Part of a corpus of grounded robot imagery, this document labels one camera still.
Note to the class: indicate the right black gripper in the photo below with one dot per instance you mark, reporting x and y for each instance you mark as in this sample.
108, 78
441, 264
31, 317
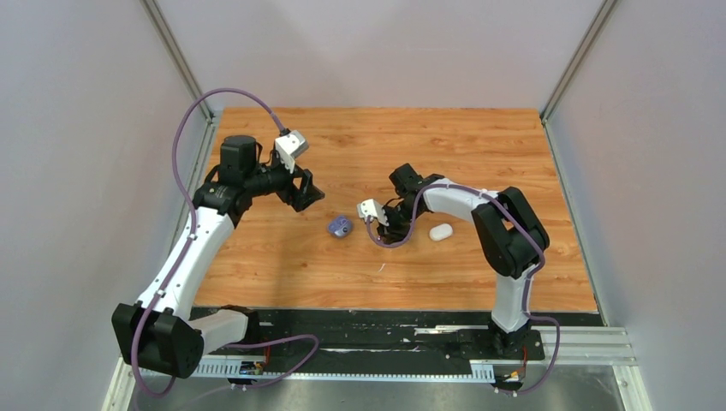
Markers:
391, 234

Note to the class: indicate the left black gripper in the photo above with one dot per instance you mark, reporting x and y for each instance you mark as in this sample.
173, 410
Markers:
300, 198

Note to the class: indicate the white earbud charging case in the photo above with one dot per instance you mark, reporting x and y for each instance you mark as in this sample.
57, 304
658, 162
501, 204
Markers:
441, 232

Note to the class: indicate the blue-grey earbud case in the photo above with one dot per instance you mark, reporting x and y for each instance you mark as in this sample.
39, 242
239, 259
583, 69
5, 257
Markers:
340, 226

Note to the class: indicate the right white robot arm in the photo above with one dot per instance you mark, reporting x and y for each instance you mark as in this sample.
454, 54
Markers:
512, 237

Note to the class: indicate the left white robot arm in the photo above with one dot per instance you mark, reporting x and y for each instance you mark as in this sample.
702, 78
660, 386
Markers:
156, 332

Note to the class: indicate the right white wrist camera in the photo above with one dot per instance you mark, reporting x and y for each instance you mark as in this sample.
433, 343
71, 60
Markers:
370, 211

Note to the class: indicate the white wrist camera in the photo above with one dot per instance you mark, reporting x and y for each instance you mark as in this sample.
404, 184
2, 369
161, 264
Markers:
289, 146
370, 211

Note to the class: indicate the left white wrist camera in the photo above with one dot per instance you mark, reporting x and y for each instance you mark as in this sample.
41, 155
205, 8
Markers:
289, 146

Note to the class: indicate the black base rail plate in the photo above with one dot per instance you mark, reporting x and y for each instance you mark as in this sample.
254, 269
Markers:
438, 343

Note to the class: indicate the left aluminium frame post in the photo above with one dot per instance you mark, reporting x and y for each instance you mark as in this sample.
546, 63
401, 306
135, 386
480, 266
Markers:
163, 29

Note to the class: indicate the aluminium frame post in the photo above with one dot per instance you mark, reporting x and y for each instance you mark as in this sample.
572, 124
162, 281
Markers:
163, 29
581, 52

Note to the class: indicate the right aluminium frame post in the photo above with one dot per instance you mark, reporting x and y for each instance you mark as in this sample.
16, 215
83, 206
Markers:
581, 52

